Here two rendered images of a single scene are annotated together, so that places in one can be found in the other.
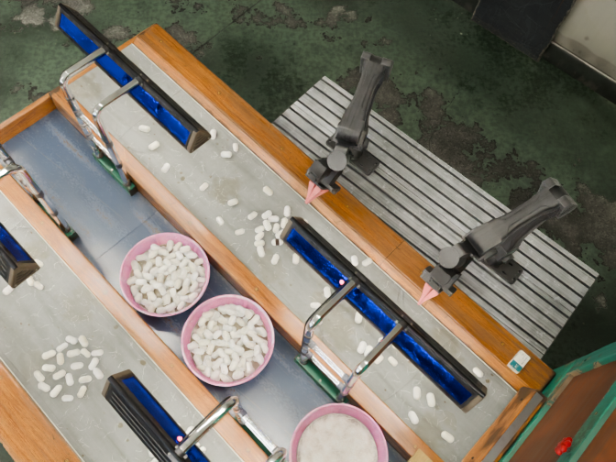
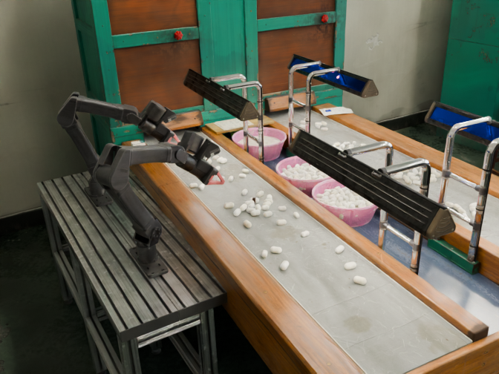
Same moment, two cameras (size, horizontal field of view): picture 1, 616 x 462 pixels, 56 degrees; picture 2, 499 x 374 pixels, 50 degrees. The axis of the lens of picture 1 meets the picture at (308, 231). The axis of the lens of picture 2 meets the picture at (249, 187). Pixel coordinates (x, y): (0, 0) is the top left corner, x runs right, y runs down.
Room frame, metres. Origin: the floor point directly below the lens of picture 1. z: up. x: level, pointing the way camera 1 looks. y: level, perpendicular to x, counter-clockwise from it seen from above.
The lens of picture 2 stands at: (2.37, 0.88, 1.68)
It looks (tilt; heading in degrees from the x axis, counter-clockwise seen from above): 26 degrees down; 206
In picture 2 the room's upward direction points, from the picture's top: 2 degrees counter-clockwise
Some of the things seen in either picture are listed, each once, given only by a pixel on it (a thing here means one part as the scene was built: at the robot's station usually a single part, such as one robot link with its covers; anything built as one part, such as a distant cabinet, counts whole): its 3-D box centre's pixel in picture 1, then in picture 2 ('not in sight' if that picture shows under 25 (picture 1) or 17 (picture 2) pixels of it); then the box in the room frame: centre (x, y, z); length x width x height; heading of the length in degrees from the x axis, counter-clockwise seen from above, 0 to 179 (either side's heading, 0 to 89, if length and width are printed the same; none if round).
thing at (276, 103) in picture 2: not in sight; (290, 100); (-0.32, -0.16, 0.83); 0.30 x 0.06 x 0.07; 142
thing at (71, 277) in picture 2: not in sight; (119, 303); (1.00, -0.40, 0.32); 1.20 x 0.29 x 0.63; 56
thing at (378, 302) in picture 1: (379, 306); (217, 91); (0.44, -0.20, 1.08); 0.62 x 0.08 x 0.07; 52
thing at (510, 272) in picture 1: (496, 254); (96, 188); (0.79, -0.62, 0.71); 0.20 x 0.07 x 0.08; 56
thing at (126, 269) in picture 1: (167, 278); (346, 203); (0.56, 0.41, 0.72); 0.27 x 0.27 x 0.10
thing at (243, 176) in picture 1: (273, 231); (254, 210); (0.76, 0.11, 0.73); 1.81 x 0.30 x 0.02; 52
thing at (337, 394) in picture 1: (347, 345); (236, 128); (0.38, -0.14, 0.90); 0.20 x 0.19 x 0.45; 52
